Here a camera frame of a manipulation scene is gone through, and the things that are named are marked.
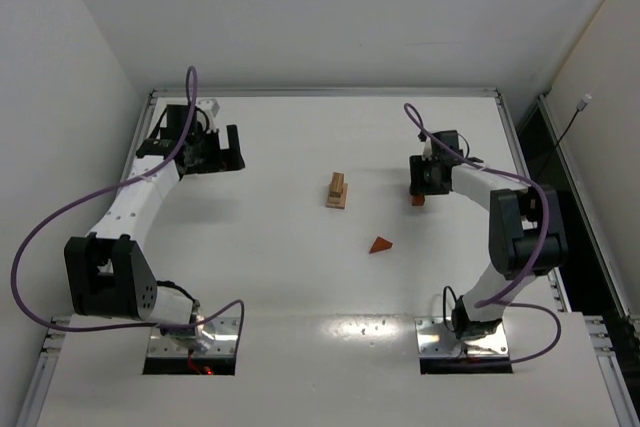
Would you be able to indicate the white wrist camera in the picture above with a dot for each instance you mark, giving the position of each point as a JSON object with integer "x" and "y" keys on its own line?
{"x": 427, "y": 146}
{"x": 210, "y": 107}

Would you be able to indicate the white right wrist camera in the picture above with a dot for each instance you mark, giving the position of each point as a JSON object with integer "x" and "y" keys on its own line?
{"x": 427, "y": 146}

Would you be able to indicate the metal base plate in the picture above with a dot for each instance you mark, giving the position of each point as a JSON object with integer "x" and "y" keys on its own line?
{"x": 436, "y": 342}
{"x": 217, "y": 339}

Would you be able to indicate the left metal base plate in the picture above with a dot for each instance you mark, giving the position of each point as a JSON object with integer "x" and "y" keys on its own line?
{"x": 217, "y": 339}

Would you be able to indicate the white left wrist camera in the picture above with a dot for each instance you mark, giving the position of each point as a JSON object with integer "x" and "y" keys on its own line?
{"x": 210, "y": 107}

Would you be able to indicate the aluminium table frame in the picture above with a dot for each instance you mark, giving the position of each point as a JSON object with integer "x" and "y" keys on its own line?
{"x": 336, "y": 272}

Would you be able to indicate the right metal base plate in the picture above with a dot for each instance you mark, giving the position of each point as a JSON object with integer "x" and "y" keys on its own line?
{"x": 436, "y": 342}

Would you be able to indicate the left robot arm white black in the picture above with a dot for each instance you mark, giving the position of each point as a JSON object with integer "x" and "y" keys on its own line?
{"x": 108, "y": 274}

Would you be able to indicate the black cable white connector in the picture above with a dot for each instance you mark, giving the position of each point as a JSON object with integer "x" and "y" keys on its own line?
{"x": 580, "y": 107}

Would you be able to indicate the reddish-brown arch wood block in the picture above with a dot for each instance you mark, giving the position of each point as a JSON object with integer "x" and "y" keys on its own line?
{"x": 418, "y": 200}

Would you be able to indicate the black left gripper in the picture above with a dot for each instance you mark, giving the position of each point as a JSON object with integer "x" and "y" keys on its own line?
{"x": 215, "y": 152}

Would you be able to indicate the reddish-brown triangular wood block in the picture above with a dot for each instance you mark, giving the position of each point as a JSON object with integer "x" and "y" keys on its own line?
{"x": 380, "y": 244}

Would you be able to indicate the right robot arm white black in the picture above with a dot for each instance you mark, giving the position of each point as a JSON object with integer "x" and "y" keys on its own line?
{"x": 526, "y": 234}

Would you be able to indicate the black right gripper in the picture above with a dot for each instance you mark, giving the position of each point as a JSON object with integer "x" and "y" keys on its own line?
{"x": 417, "y": 177}

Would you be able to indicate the light wood rectangular block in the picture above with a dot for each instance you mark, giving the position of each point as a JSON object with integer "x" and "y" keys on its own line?
{"x": 343, "y": 197}

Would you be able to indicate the light wood cylinder block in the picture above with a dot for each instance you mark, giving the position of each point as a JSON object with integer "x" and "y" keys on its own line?
{"x": 337, "y": 182}

